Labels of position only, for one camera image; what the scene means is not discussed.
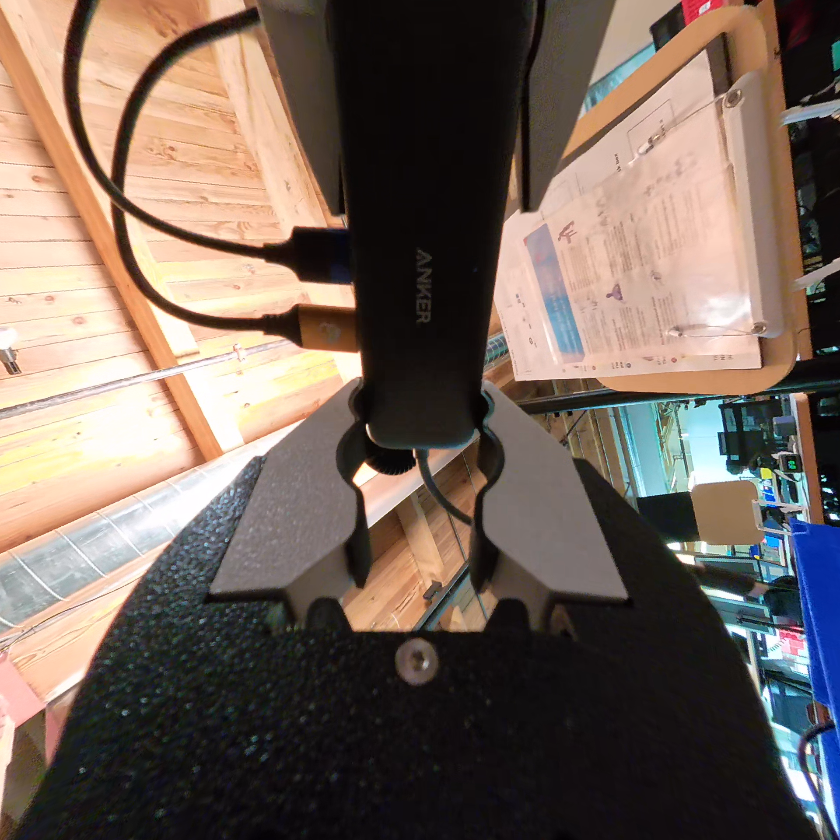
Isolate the black usb hub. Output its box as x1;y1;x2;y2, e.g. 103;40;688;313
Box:
326;0;540;450

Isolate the black cable orange plug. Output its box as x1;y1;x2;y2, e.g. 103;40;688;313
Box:
110;8;361;354

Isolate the metal conduit pipe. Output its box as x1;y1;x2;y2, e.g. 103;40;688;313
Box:
0;338;296;422

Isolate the black cable blue plug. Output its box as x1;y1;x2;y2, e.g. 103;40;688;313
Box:
62;0;353;285

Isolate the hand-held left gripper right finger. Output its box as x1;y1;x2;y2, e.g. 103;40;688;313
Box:
469;381;632;631

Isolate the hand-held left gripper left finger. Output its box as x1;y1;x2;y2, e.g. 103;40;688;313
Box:
209;377;372;621

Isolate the silver air duct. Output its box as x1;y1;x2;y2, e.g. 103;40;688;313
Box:
0;420;316;634

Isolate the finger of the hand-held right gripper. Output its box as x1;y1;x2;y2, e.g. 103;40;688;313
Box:
255;0;347;216
518;0;619;214

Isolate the blue plastic bin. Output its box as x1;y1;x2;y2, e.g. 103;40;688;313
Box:
787;517;840;710

